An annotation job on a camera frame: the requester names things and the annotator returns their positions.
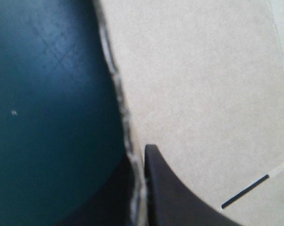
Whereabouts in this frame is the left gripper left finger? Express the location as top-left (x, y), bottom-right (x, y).
top-left (54, 155), bottom-right (136, 226)

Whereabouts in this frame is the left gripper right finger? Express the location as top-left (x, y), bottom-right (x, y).
top-left (144, 144), bottom-right (249, 226)

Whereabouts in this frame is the brown cardboard box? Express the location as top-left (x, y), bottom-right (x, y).
top-left (90, 0), bottom-right (284, 226)

